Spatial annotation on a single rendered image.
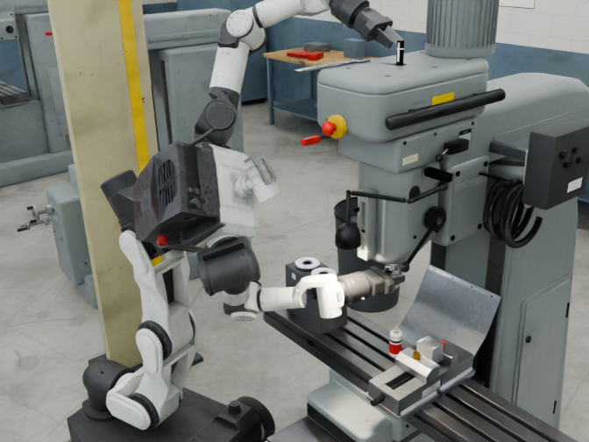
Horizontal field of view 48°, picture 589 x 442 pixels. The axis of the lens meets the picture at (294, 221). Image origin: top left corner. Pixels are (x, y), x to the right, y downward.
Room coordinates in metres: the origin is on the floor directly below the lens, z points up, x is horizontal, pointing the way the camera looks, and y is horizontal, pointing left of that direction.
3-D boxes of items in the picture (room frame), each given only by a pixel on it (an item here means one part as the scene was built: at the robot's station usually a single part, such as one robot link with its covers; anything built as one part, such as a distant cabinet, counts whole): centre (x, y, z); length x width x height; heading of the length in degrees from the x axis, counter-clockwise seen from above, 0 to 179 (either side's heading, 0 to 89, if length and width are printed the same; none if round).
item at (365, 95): (1.83, -0.31, 1.81); 0.47 x 0.26 x 0.16; 128
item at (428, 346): (1.68, -0.40, 1.05); 0.06 x 0.05 x 0.06; 39
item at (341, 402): (1.82, -0.30, 0.79); 0.50 x 0.35 x 0.12; 128
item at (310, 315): (2.08, -0.07, 1.03); 0.22 x 0.12 x 0.20; 33
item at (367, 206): (1.75, -0.21, 1.45); 0.04 x 0.04 x 0.21; 38
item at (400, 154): (1.84, -0.33, 1.68); 0.34 x 0.24 x 0.10; 128
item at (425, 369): (1.65, -0.36, 1.02); 0.12 x 0.06 x 0.04; 39
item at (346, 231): (1.66, -0.15, 1.46); 0.07 x 0.07 x 0.06
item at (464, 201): (1.93, -0.45, 1.47); 0.24 x 0.19 x 0.26; 38
